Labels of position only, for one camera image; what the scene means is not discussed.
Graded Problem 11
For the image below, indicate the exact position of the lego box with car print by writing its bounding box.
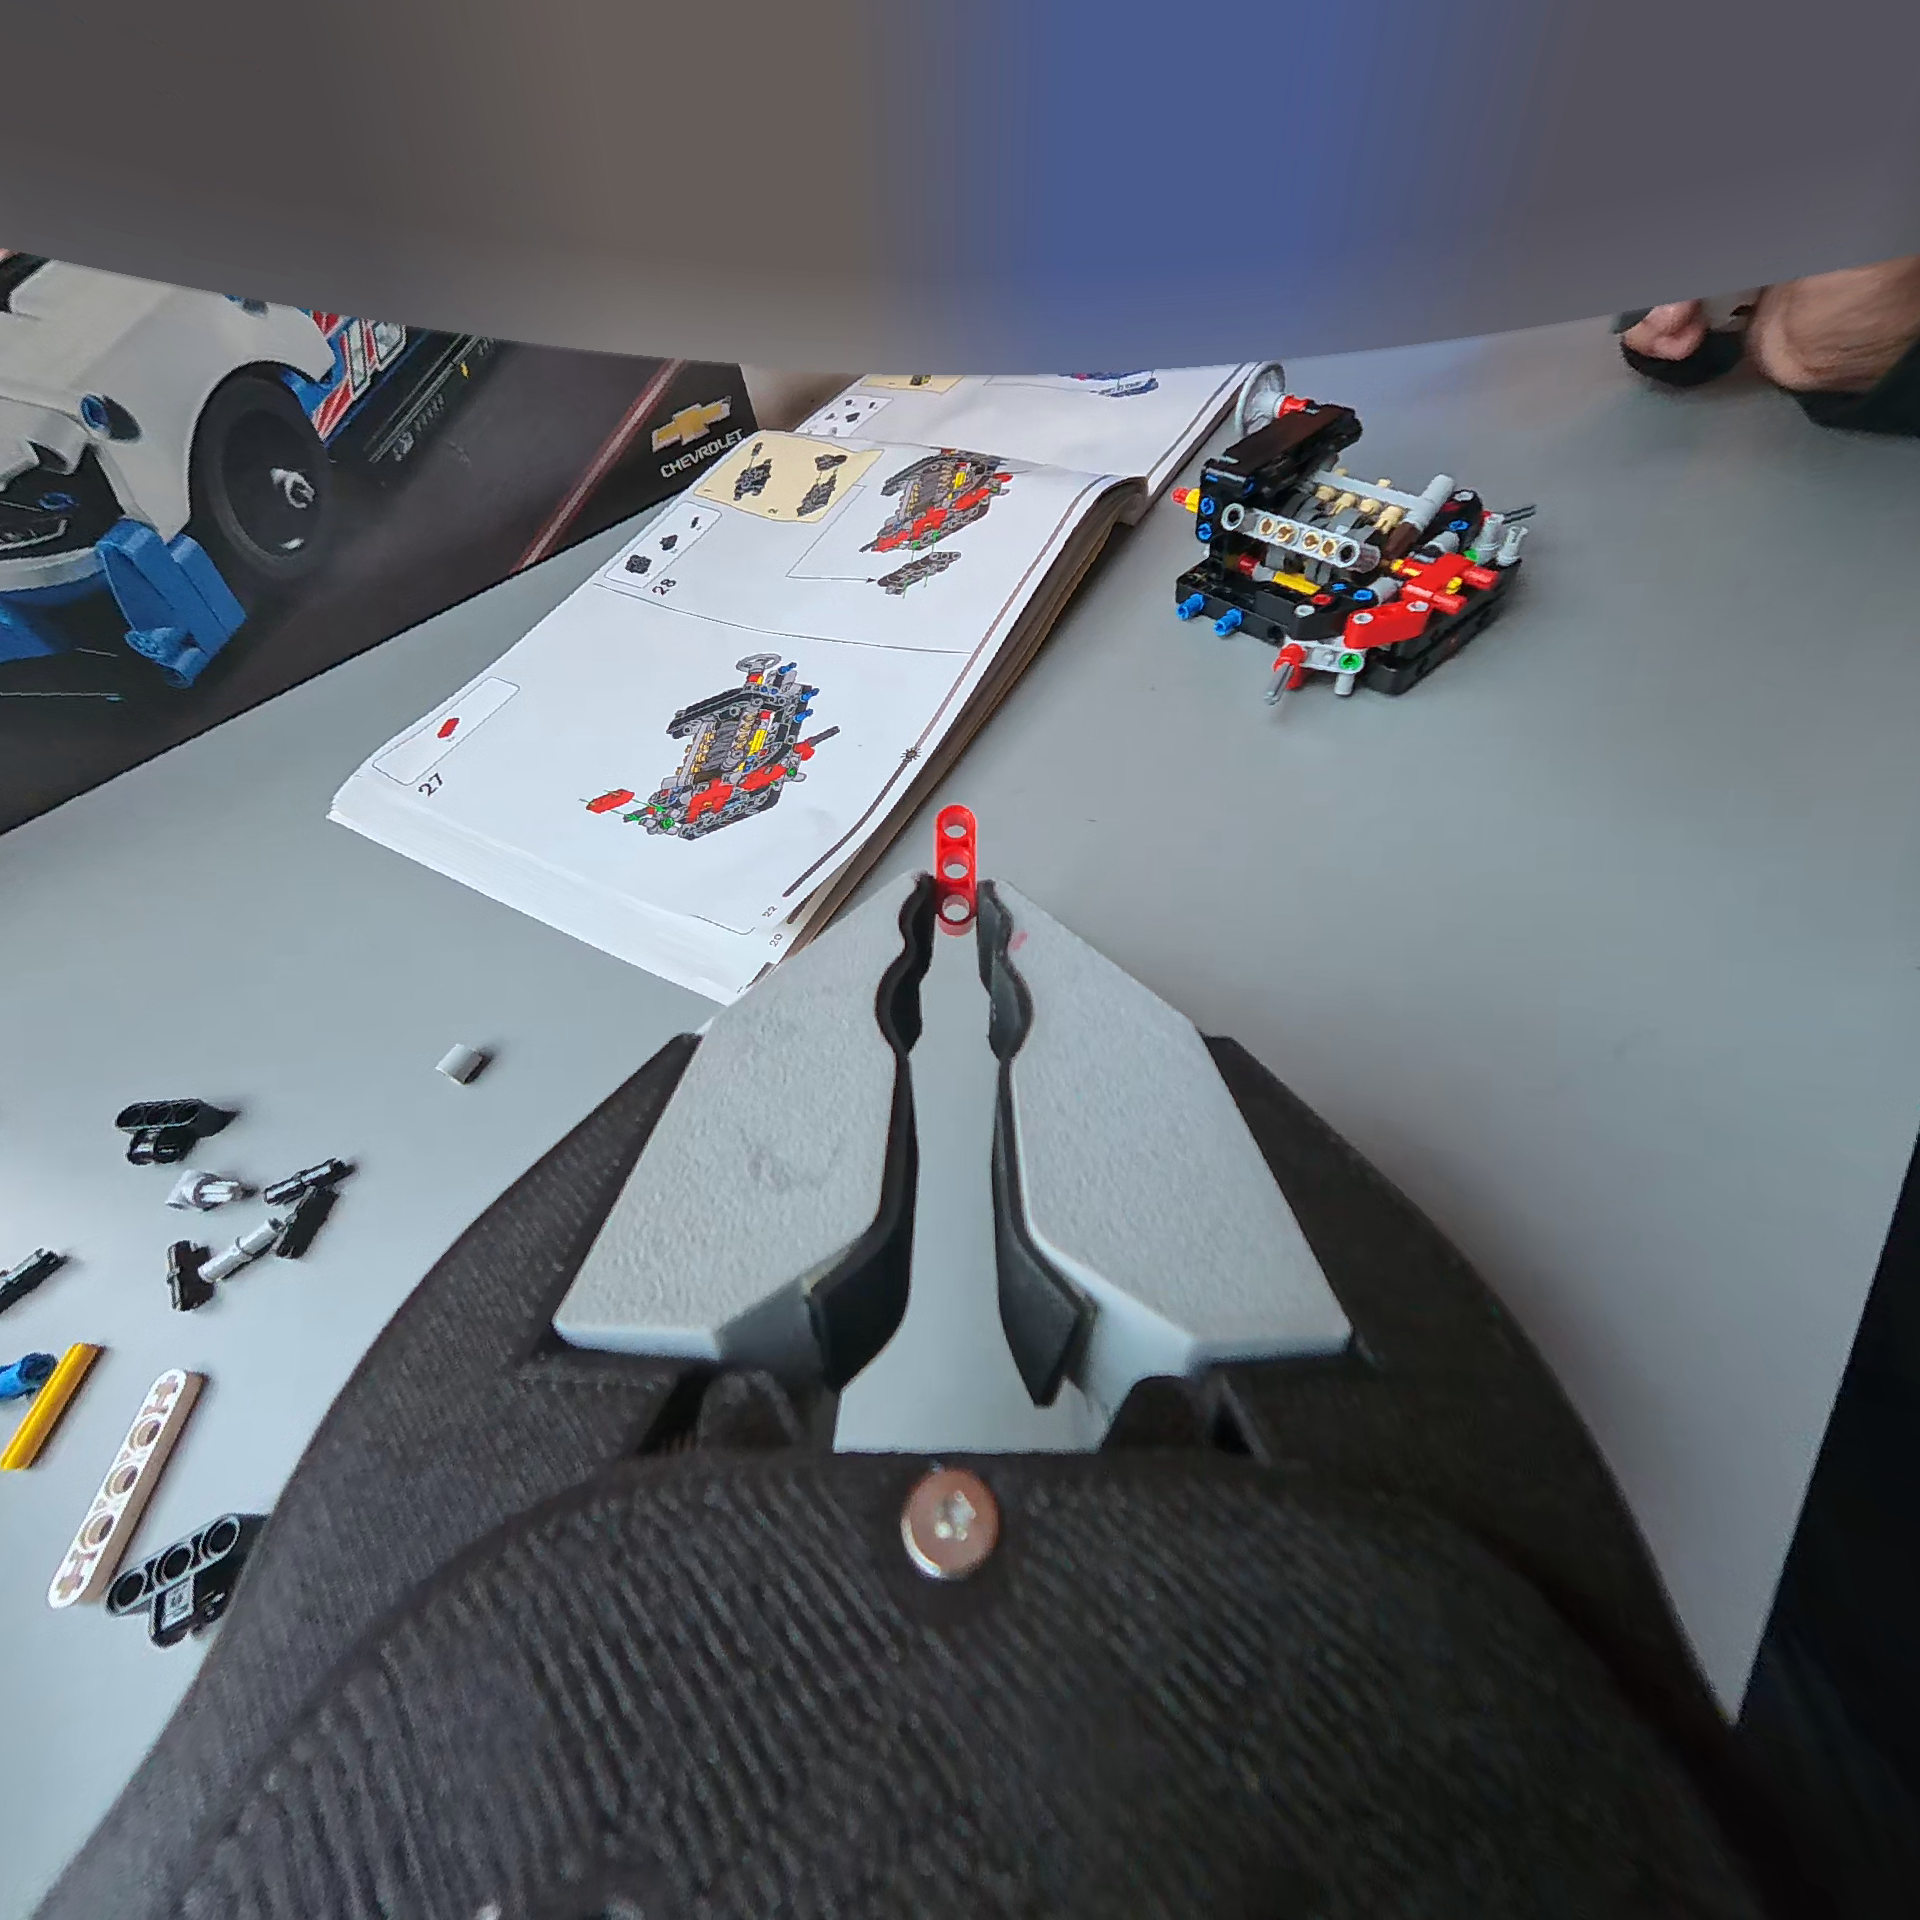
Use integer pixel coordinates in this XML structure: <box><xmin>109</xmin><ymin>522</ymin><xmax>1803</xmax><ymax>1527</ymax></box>
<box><xmin>0</xmin><ymin>248</ymin><xmax>754</xmax><ymax>837</ymax></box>

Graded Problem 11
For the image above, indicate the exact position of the black connector with grey axle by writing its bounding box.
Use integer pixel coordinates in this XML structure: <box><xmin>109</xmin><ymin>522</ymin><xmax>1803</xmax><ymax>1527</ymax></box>
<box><xmin>162</xmin><ymin>1215</ymin><xmax>287</xmax><ymax>1314</ymax></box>

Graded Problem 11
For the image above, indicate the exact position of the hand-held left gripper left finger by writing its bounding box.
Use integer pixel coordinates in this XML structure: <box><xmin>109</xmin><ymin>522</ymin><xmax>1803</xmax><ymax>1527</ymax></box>
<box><xmin>550</xmin><ymin>871</ymin><xmax>935</xmax><ymax>1394</ymax></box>

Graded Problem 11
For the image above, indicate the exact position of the black lego beam with sticker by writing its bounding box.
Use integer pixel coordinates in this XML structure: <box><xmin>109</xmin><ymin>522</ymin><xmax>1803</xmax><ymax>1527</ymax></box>
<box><xmin>103</xmin><ymin>1512</ymin><xmax>266</xmax><ymax>1648</ymax></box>

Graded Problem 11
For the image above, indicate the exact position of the tan lego beam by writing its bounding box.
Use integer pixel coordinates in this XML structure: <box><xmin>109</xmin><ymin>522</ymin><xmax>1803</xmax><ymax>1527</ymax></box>
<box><xmin>45</xmin><ymin>1367</ymin><xmax>209</xmax><ymax>1612</ymax></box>

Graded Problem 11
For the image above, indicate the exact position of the person's right forearm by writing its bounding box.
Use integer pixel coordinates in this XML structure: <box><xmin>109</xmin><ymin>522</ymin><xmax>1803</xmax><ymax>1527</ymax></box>
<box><xmin>1791</xmin><ymin>377</ymin><xmax>1920</xmax><ymax>441</ymax></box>

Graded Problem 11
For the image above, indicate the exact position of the person's right hand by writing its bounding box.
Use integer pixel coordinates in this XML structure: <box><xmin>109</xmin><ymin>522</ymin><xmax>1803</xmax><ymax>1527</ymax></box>
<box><xmin>1615</xmin><ymin>258</ymin><xmax>1920</xmax><ymax>399</ymax></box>

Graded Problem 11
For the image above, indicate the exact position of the yellow lego axle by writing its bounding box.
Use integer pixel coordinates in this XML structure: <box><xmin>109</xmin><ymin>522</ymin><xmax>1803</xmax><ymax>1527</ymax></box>
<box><xmin>0</xmin><ymin>1342</ymin><xmax>105</xmax><ymax>1471</ymax></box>

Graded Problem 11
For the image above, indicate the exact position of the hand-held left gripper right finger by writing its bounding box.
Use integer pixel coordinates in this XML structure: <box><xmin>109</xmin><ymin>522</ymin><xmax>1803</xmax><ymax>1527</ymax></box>
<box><xmin>975</xmin><ymin>877</ymin><xmax>1356</xmax><ymax>1426</ymax></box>

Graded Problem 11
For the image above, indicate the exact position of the open lego instruction booklet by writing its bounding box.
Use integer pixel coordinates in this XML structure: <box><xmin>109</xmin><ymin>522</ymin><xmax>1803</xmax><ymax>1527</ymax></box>
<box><xmin>324</xmin><ymin>359</ymin><xmax>1279</xmax><ymax>1006</ymax></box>

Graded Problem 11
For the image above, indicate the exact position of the partly built lego car chassis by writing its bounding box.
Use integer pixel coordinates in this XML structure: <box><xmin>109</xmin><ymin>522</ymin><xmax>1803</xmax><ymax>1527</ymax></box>
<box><xmin>1170</xmin><ymin>381</ymin><xmax>1539</xmax><ymax>709</ymax></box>

